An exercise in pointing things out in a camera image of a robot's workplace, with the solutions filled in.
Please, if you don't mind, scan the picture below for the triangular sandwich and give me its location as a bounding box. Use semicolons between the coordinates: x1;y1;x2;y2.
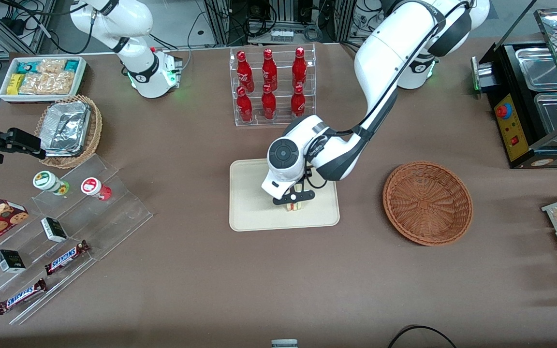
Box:
284;180;306;212

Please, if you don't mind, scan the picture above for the silver foil tray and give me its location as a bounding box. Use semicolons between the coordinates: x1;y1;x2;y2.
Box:
42;101;91;158

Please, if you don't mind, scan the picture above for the cream plastic tray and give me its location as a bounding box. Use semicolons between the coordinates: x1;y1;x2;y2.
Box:
229;155;340;232

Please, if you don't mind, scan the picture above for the tan wicker basket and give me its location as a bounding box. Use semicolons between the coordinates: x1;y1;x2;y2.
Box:
34;94;103;169

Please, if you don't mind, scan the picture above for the brown round wicker basket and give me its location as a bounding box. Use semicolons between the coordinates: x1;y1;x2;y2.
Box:
382;161;473;247

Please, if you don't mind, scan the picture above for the green lid white cup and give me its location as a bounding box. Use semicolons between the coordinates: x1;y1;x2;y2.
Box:
33;171;70;196

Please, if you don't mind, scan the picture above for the clear bag of crackers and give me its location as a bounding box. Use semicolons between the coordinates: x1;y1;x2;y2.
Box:
37;58;68;75
19;72;50;95
46;71;76;95

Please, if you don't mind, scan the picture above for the yellow snack pack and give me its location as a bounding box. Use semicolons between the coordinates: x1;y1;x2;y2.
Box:
6;73;25;95

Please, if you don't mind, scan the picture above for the red lid white cup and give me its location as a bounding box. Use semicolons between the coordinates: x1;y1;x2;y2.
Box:
81;177;112;201

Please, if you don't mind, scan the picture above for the white rectangular snack bin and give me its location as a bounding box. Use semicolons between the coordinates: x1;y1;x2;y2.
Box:
0;56;88;104

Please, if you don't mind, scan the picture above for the clear acrylic bottle rack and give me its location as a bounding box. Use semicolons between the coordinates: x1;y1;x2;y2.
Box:
229;43;317;127

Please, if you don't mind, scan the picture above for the small black box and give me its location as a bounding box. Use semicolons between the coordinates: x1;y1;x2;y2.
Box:
0;249;26;274
41;217;68;243

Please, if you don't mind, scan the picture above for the red cola bottle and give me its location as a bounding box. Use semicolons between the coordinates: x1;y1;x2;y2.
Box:
236;50;255;93
262;48;278;91
292;47;308;90
291;85;307;119
261;84;277;120
236;86;253;123

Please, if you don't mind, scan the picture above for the clear acrylic stepped display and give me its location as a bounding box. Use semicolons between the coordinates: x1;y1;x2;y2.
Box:
0;154;154;325

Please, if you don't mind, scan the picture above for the snickers chocolate bar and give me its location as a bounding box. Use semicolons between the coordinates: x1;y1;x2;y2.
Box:
0;278;47;315
44;240;90;276

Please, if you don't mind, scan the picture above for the black food warmer appliance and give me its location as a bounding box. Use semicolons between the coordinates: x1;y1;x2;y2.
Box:
471;0;557;170

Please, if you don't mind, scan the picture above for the black cable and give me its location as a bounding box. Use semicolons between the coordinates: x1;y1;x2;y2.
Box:
387;325;458;348

